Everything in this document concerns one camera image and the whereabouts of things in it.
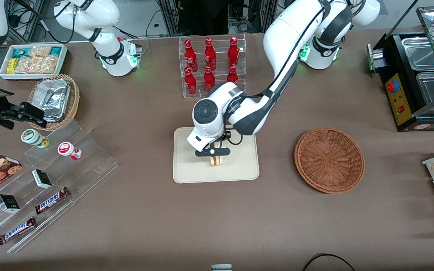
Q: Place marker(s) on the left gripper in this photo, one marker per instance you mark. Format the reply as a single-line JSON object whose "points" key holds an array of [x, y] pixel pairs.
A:
{"points": [[224, 136]]}

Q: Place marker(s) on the triangle sandwich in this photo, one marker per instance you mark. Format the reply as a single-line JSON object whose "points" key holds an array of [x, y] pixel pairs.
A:
{"points": [[217, 161]]}

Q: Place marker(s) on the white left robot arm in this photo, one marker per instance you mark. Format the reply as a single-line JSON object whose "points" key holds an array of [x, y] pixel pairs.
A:
{"points": [[288, 30]]}

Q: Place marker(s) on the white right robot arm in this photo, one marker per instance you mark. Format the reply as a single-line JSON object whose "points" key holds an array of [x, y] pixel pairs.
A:
{"points": [[107, 15]]}

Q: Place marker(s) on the beige plastic tray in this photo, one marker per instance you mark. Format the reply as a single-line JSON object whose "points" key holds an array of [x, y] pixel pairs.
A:
{"points": [[239, 165]]}

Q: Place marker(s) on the small tan wicker basket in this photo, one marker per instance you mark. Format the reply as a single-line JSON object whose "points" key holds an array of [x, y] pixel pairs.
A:
{"points": [[74, 98]]}

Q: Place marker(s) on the white snack tray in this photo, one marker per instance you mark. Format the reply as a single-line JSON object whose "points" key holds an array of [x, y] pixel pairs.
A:
{"points": [[4, 73]]}

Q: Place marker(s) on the round brown wicker basket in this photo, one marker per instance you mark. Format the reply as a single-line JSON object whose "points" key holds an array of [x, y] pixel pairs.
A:
{"points": [[330, 160]]}

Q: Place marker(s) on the green lid yogurt cup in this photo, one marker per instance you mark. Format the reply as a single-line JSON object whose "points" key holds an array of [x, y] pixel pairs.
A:
{"points": [[32, 137]]}

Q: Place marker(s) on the silver foil container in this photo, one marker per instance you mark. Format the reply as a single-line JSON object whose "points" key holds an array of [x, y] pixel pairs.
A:
{"points": [[53, 98]]}

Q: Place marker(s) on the red lid yogurt cup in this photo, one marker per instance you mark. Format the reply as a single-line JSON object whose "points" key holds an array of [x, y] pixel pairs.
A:
{"points": [[68, 149]]}

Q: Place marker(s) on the clear rice cracker bag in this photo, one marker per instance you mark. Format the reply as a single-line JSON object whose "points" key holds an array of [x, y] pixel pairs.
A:
{"points": [[38, 64], [40, 51]]}

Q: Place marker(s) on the yellow snack pack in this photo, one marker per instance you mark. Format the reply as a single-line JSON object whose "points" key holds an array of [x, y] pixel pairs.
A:
{"points": [[11, 66]]}

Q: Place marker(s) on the clear acrylic bottle rack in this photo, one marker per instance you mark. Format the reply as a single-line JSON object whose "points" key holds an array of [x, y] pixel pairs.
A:
{"points": [[220, 92]]}

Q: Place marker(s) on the small black box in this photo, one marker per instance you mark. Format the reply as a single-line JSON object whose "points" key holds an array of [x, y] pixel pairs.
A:
{"points": [[8, 203], [42, 179]]}

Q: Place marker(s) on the teal snack pack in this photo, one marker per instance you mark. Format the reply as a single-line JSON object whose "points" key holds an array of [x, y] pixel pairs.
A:
{"points": [[55, 51], [22, 51]]}

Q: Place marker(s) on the clear acrylic stepped display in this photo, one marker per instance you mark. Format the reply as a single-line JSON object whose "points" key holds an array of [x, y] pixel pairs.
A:
{"points": [[89, 165]]}

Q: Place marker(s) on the red cola bottle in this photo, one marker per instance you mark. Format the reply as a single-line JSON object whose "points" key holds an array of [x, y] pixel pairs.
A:
{"points": [[233, 54], [191, 56], [209, 79], [190, 82], [232, 77], [210, 54]]}

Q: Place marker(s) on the snickers bar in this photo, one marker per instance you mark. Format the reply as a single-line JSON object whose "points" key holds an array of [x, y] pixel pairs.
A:
{"points": [[51, 200], [16, 230]]}

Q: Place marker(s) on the small grey white device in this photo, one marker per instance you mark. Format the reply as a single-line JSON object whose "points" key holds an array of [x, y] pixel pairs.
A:
{"points": [[221, 267]]}

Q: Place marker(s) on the silver box with green light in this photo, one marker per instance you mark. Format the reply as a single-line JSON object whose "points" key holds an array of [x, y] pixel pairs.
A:
{"points": [[376, 58]]}

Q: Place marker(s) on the black food warmer yellow panel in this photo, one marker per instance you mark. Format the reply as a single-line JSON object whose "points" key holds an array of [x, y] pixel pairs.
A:
{"points": [[398, 90]]}

